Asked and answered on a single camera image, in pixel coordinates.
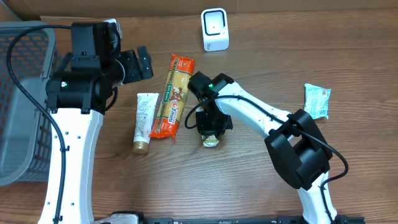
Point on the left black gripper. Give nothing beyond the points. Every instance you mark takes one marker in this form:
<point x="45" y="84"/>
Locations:
<point x="129" y="58"/>

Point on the white Pantene conditioner tube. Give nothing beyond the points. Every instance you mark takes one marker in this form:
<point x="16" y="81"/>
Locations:
<point x="146" y="104"/>

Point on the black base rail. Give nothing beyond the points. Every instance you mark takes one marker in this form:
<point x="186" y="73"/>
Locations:
<point x="120" y="217"/>

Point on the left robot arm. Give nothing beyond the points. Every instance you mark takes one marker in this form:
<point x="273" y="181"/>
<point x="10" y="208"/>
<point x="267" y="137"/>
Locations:
<point x="79" y="93"/>

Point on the white barcode scanner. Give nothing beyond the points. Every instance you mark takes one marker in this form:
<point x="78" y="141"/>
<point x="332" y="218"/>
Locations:
<point x="215" y="32"/>

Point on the red spaghetti packet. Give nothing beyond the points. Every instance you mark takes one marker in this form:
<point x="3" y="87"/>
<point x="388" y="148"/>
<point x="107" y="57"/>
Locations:
<point x="174" y="98"/>

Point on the grey plastic shopping basket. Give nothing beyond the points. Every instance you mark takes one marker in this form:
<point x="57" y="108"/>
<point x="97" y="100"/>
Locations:
<point x="25" y="133"/>

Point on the green yellow snack packet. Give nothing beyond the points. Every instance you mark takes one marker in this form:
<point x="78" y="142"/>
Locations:
<point x="210" y="141"/>

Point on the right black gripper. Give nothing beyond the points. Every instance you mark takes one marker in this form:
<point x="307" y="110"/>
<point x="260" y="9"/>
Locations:
<point x="211" y="129"/>

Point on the mint green wipes packet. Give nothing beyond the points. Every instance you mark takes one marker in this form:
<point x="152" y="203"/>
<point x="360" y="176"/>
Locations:
<point x="316" y="101"/>

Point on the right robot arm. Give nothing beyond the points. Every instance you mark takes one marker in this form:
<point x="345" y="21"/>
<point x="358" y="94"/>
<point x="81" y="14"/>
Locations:
<point x="297" y="148"/>

